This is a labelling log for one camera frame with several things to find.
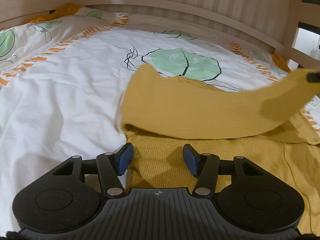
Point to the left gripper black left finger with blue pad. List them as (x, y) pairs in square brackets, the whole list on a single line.
[(110, 167)]

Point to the white leaf-print duvet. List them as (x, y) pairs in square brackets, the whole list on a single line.
[(63, 87)]

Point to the mustard yellow knit sweater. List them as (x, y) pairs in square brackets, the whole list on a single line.
[(268, 126)]

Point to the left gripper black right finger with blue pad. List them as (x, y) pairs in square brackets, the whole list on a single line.
[(205, 168)]

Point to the light wooden bed frame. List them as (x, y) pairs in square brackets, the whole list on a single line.
[(266, 24)]

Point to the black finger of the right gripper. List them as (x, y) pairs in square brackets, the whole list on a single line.
[(313, 77)]

